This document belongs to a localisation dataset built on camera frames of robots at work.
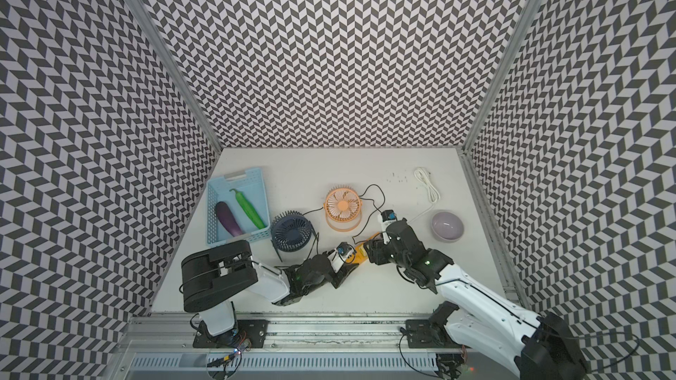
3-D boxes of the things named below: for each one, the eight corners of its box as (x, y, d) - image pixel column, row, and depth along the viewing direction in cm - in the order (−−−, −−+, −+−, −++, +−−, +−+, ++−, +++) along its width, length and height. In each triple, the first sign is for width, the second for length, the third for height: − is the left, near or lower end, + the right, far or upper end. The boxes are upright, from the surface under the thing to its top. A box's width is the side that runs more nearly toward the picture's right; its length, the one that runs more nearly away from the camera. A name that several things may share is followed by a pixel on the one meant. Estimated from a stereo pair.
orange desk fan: (325, 231, 94) (323, 216, 86) (328, 190, 106) (326, 173, 98) (362, 231, 94) (363, 216, 86) (361, 190, 106) (361, 174, 98)
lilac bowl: (430, 245, 93) (435, 236, 87) (431, 219, 99) (436, 209, 94) (457, 251, 91) (465, 242, 86) (457, 224, 98) (463, 214, 92)
